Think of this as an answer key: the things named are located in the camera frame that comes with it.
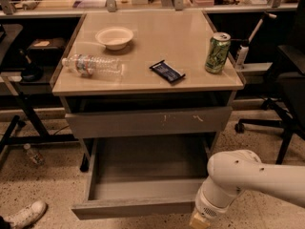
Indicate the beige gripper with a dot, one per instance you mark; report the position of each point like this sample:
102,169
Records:
208,208

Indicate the grey drawer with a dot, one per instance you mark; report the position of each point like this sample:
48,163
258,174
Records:
150,122
143,175

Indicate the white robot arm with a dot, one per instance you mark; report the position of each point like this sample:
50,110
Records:
231,173

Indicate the grey top drawer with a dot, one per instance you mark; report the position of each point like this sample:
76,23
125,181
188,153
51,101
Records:
150,122

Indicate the grey drawer cabinet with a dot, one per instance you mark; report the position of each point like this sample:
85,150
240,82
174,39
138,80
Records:
180,38

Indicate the dark blue snack bar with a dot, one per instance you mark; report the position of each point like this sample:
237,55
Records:
166,72

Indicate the black office chair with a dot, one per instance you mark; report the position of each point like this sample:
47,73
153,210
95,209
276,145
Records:
286,77

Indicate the small bottle on floor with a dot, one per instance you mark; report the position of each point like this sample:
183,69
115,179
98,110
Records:
34,154

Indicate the white sneaker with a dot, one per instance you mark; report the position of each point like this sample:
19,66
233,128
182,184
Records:
25,217

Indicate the white handheld tool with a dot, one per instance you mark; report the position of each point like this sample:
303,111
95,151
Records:
243,49

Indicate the green soda can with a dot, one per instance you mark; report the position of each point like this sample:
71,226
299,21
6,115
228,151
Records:
220,44

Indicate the clear plastic water bottle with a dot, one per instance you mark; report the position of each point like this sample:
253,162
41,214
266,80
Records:
90,65

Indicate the white paper bowl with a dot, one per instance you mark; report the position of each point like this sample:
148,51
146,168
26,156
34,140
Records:
114,38

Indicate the black round object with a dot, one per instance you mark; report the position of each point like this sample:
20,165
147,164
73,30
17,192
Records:
31,72

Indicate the black box under desk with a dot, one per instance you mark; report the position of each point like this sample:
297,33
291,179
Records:
47,52

